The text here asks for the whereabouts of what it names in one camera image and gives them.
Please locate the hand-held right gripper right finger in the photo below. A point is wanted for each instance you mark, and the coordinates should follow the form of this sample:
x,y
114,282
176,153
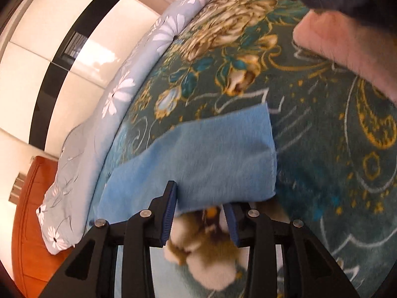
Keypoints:
x,y
233,226

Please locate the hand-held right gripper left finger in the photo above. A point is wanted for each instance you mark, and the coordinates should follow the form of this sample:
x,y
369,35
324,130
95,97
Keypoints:
x,y
169,214

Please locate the blue knit garment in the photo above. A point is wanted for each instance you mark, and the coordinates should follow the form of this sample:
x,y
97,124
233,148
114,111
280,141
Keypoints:
x,y
211,161

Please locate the person's left forearm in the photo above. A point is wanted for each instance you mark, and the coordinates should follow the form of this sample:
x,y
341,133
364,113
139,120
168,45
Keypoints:
x,y
356,43

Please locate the grey floral quilt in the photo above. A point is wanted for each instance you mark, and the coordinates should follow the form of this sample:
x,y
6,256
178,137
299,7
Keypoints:
x,y
83,167

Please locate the orange wooden headboard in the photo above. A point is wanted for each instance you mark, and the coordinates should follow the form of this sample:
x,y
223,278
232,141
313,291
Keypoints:
x,y
34,239

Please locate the white wardrobe with black stripe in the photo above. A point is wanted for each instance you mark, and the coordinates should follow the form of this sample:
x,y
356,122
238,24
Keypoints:
x,y
37,68

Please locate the wall switch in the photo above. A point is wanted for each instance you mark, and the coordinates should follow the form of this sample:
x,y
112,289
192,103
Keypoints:
x,y
13,198
17,187
21,177

